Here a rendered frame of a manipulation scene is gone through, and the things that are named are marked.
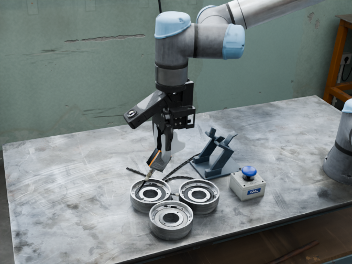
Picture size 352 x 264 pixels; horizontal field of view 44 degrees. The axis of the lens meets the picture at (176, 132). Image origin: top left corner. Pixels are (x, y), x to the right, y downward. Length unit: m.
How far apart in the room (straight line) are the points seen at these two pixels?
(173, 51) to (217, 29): 0.10
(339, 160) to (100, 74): 1.70
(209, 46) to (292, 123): 0.73
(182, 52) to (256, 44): 2.11
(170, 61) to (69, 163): 0.52
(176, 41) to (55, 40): 1.67
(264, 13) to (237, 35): 0.14
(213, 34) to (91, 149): 0.61
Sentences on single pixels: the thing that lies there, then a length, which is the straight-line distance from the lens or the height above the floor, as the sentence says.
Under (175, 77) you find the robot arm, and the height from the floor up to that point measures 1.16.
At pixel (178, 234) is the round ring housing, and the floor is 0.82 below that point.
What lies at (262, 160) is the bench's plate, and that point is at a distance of 1.37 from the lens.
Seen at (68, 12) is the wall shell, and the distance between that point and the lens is 2.53.
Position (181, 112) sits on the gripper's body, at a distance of 1.02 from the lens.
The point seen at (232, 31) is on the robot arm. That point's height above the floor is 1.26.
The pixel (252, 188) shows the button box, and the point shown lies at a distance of 1.18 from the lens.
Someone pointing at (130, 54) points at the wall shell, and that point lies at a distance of 2.68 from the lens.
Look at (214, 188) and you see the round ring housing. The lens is 1.17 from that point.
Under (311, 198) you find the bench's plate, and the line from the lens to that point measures 1.26.
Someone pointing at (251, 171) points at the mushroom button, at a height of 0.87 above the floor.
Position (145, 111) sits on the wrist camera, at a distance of 1.00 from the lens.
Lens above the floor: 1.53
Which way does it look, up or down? 30 degrees down
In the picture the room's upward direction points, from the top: 2 degrees clockwise
